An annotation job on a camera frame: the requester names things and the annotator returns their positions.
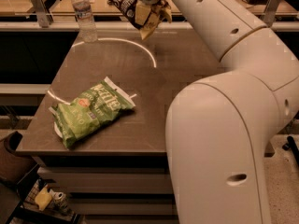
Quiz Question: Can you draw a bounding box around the brown chair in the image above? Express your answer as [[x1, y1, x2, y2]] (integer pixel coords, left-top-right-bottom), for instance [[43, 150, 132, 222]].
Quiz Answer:
[[0, 132, 36, 185]]

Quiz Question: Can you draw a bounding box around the clear plastic water bottle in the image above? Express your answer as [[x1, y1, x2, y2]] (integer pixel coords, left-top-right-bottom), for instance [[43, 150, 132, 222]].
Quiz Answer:
[[71, 0, 97, 43]]

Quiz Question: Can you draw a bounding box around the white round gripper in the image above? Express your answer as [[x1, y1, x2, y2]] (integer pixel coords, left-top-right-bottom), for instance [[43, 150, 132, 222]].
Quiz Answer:
[[135, 0, 172, 25]]

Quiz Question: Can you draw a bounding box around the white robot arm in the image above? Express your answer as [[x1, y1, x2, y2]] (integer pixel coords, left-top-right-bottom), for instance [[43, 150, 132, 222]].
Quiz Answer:
[[143, 0, 299, 224]]

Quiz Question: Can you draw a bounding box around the green kettle chip bag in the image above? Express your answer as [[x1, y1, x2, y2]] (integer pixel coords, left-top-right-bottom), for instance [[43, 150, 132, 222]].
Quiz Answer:
[[50, 77, 135, 148]]

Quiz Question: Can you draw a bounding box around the brown sea salt chip bag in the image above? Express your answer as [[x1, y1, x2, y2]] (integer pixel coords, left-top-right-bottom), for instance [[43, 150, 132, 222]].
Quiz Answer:
[[109, 0, 170, 40]]

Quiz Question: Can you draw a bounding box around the yellow cloth on cart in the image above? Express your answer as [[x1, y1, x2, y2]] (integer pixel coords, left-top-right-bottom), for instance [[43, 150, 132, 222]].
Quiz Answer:
[[35, 188, 52, 211]]

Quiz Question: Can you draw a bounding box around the grey metal bracket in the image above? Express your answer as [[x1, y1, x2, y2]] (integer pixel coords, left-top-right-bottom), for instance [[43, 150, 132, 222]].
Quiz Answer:
[[261, 0, 282, 27], [30, 0, 52, 28]]

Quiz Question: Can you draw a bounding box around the grey metal bracket right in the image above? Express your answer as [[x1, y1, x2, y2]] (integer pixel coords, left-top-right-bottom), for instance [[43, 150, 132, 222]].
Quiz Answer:
[[261, 0, 282, 27]]

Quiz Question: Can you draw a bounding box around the can on cart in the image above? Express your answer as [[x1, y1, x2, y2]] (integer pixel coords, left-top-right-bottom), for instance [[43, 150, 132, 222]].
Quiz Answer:
[[51, 192, 70, 213]]

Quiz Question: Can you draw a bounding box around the grey metal bracket left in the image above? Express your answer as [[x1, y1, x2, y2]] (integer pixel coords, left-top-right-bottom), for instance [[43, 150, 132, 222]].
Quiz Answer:
[[30, 0, 52, 28]]

